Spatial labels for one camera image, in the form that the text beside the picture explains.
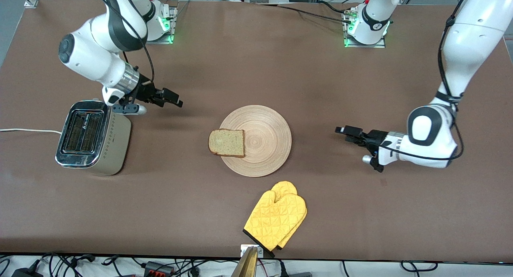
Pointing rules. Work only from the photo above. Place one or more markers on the small white table-edge bracket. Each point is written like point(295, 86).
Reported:
point(243, 249)

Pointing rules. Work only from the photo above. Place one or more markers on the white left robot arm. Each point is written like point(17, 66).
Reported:
point(465, 48)

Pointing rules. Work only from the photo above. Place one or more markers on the brass-coloured stand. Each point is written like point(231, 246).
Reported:
point(246, 265)

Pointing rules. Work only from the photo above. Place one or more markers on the brown bread slice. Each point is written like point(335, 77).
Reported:
point(227, 142)

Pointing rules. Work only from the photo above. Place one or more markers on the silver two-slot toaster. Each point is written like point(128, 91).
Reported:
point(112, 144)

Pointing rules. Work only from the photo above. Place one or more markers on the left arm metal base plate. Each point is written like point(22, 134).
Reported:
point(364, 45)

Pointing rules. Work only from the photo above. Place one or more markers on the black adapter with orange clips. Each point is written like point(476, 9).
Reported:
point(158, 268)

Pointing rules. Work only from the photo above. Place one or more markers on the black power adapter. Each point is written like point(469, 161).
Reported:
point(26, 273)

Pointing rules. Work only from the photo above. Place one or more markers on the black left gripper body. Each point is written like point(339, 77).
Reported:
point(373, 137)

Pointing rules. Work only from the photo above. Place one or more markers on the yellow quilted oven mitt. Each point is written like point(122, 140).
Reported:
point(285, 187)
point(276, 221)

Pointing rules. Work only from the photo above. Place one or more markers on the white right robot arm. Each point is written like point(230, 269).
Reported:
point(92, 56)

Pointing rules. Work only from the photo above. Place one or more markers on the round wooden plate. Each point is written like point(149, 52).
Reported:
point(264, 144)

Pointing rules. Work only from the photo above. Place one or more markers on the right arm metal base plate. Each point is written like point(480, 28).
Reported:
point(173, 24)

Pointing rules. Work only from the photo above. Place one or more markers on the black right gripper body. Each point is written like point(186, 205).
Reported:
point(146, 91)

